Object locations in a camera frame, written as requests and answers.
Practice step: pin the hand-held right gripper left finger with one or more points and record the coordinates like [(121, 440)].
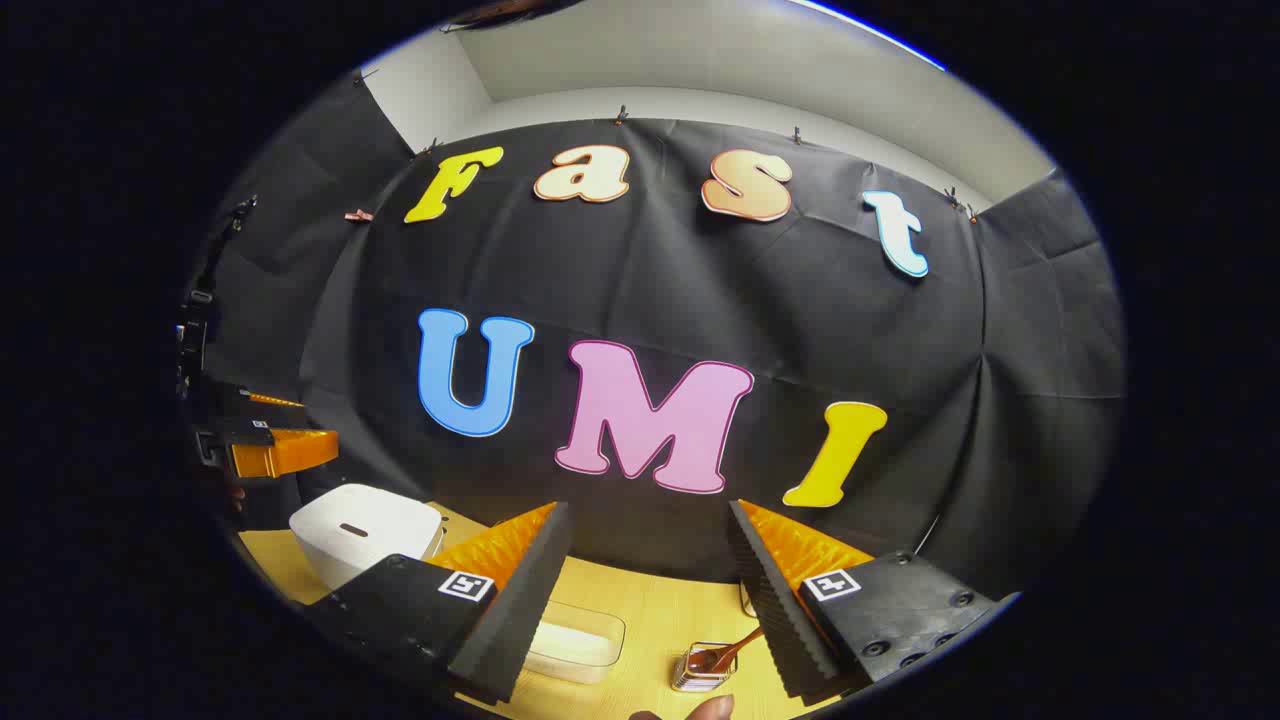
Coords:
[(520, 610)]

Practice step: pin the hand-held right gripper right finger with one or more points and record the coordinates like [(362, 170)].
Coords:
[(775, 610)]

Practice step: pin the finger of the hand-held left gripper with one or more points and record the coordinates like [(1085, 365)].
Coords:
[(275, 401), (290, 450)]

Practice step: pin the brown wooden spoon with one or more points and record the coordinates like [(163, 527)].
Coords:
[(735, 645)]

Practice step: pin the white uncooked rice heap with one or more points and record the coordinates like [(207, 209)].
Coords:
[(570, 645)]

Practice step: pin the white rice cooker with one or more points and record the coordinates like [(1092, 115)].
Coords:
[(340, 550)]

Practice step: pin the clear plastic box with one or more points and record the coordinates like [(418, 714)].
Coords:
[(600, 620)]

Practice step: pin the copper clip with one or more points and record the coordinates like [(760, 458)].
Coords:
[(358, 215)]

